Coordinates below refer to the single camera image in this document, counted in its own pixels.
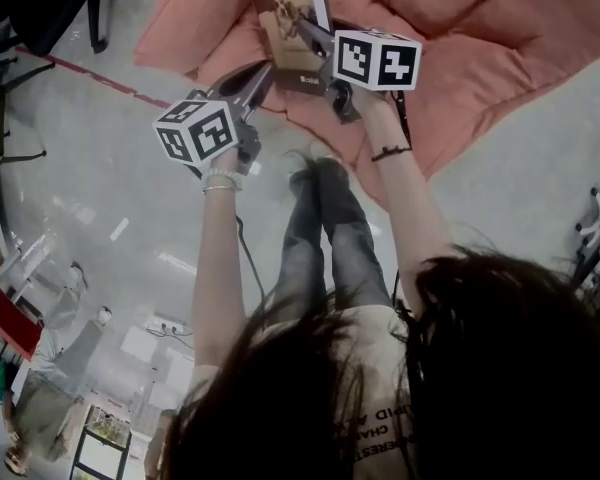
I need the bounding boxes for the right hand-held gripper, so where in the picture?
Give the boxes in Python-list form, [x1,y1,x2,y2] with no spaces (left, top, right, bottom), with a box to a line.
[293,16,424,125]

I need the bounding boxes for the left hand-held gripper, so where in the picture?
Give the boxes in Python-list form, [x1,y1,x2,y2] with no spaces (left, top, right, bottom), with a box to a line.
[152,62,274,179]

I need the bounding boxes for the brown book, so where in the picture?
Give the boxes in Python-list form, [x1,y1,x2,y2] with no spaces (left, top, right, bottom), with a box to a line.
[248,0,337,94]

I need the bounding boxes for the salmon pink cushioned seat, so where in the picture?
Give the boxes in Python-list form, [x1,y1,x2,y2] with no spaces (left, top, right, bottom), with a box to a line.
[132,0,600,204]

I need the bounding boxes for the person's right forearm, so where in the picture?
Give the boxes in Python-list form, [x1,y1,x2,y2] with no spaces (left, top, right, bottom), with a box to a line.
[360,90,456,315]

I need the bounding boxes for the person's left forearm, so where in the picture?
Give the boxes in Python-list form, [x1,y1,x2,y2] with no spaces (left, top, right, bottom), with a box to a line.
[189,166,247,369]

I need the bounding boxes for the person's legs in dark jeans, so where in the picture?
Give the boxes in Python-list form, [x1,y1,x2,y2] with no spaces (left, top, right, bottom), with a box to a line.
[272,153,397,315]

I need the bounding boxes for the black office chair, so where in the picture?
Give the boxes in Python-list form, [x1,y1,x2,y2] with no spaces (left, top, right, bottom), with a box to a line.
[0,0,164,58]

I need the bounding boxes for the white power strip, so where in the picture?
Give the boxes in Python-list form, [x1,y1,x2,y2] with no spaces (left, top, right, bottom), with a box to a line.
[144,317,196,339]

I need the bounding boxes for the red box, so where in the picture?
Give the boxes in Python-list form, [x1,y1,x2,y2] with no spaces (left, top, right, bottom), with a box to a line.
[0,275,45,363]

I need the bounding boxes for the white chair base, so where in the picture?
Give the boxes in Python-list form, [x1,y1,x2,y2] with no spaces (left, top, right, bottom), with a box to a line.
[572,183,600,294]

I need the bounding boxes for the white bead bracelet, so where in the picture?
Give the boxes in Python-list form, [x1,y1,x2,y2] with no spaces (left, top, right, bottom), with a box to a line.
[200,167,244,191]

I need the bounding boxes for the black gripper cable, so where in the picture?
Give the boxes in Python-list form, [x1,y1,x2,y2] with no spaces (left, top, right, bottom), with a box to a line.
[390,88,413,150]
[234,213,269,330]

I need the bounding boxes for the black cord bracelet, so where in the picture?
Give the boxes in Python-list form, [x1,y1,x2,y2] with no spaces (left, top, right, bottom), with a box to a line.
[370,144,413,163]

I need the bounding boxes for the black frame cart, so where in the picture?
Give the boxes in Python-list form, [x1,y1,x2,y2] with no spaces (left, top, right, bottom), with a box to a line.
[69,403,134,480]

